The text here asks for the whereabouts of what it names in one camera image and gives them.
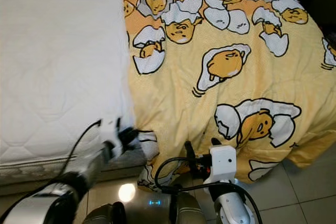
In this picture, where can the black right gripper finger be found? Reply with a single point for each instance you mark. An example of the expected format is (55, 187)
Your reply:
(215, 142)
(190, 156)

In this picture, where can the yellow cartoon egg blanket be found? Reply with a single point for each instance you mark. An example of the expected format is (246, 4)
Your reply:
(189, 93)

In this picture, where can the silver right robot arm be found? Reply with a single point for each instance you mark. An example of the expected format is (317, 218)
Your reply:
(231, 205)

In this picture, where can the grey robot right leg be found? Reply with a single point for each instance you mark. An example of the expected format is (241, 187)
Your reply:
(189, 209)

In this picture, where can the grey robot leg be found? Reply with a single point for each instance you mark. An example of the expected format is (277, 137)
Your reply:
(189, 209)
(105, 214)

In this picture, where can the grey robot left leg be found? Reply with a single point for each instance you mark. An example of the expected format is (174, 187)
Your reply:
(105, 214)

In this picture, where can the white quilted mattress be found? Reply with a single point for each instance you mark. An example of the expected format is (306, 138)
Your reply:
(58, 66)

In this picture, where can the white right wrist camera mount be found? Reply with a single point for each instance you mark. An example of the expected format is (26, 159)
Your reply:
(223, 162)

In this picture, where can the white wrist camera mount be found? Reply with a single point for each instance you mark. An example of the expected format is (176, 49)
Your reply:
(223, 162)
(110, 129)

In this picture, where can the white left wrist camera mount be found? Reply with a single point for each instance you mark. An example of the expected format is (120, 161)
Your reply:
(110, 129)

